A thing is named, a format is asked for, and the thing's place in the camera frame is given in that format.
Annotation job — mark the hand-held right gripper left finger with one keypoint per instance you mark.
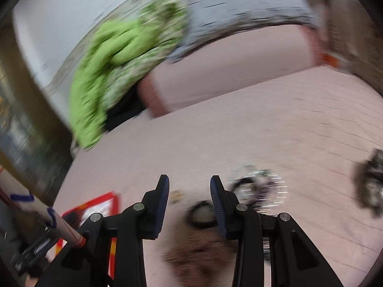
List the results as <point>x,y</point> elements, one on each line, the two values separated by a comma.
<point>163,203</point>

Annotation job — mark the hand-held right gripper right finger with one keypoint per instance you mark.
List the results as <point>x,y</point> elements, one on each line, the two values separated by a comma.
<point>217,206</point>

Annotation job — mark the red cardboard tray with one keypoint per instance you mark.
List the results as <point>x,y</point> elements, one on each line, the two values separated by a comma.
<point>101,198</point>

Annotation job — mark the beige stick with blue marks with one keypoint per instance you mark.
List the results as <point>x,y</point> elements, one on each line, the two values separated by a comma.
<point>39,209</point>

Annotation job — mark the dark cloth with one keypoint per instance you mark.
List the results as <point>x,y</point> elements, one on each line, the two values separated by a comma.
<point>122,110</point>

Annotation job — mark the golden door with glass panel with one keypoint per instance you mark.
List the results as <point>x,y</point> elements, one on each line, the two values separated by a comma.
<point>18,119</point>

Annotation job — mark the pink cushion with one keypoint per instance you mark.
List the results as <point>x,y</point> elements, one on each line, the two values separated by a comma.
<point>227,71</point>

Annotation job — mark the green patterned quilt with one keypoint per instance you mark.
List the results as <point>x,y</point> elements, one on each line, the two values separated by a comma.
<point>98,74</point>

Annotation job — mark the gold leaf brooch pearl loop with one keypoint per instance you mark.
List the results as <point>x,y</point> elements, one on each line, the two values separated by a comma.
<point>371,182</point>

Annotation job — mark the grey quilted blanket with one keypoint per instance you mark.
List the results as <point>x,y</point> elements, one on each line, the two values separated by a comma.
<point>239,6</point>

